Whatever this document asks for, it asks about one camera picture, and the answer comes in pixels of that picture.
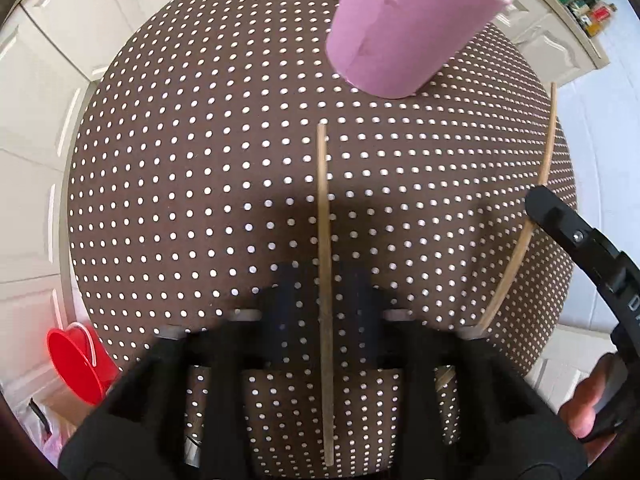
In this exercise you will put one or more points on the red plastic bucket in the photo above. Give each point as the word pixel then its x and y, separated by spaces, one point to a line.
pixel 75 360

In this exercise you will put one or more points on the pink cup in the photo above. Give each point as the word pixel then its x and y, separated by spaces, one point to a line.
pixel 400 35

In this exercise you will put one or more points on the red label sauce bottle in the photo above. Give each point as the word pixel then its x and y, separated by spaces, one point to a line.
pixel 600 20

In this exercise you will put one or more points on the dark soy sauce bottle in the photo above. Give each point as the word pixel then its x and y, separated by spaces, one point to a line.
pixel 590 1

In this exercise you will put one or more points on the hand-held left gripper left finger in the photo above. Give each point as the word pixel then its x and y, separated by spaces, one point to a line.
pixel 282 320

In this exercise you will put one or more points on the pink plastic bag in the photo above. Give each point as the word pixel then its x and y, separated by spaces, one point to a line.
pixel 45 435

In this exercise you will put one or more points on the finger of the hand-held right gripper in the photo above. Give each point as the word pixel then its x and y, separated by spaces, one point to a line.
pixel 575 232

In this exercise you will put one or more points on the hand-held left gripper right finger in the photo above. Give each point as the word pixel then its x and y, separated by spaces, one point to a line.
pixel 360 320

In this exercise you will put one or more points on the single wooden chopstick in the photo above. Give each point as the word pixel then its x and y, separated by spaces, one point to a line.
pixel 547 160
pixel 324 240

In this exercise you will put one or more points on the person's right hand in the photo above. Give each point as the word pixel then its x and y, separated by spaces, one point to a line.
pixel 585 405

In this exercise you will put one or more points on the brown polka-dot tablecloth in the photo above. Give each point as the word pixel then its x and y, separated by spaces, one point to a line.
pixel 200 160

